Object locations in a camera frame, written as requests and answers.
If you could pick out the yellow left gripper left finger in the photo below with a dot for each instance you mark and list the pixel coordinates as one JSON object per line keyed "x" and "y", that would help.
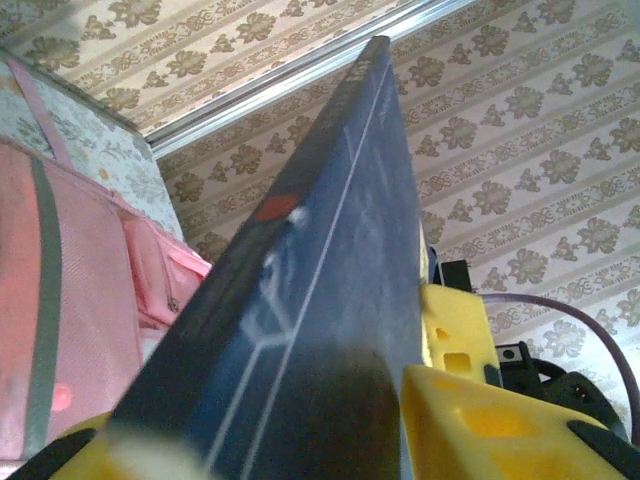
{"x": 100, "y": 460}

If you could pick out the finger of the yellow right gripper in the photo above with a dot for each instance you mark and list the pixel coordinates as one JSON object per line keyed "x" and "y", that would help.
{"x": 450, "y": 325}

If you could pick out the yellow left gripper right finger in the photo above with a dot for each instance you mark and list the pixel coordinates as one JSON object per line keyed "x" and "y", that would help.
{"x": 475, "y": 440}

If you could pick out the large navy book yellow label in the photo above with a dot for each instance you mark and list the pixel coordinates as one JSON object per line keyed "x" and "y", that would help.
{"x": 325, "y": 300}

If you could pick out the pink school backpack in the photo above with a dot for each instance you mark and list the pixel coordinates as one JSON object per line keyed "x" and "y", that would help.
{"x": 90, "y": 300}

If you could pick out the aluminium frame post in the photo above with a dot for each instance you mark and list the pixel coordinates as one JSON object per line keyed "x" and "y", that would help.
{"x": 300, "y": 75}

